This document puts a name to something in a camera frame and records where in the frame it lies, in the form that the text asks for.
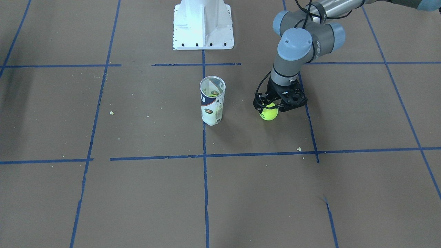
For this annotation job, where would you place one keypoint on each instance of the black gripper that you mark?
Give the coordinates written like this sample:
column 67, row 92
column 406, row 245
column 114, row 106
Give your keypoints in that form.
column 274, row 90

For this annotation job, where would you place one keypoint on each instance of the yellow-green tennis ball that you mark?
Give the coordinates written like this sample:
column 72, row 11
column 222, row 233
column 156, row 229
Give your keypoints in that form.
column 267, row 113

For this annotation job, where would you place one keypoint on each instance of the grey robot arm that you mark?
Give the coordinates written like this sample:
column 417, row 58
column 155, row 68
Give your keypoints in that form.
column 305, row 35

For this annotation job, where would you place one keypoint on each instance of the clear tennis ball can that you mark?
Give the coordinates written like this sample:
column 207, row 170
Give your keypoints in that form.
column 212, row 108

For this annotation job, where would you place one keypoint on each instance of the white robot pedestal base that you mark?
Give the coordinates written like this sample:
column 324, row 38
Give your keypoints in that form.
column 202, row 24

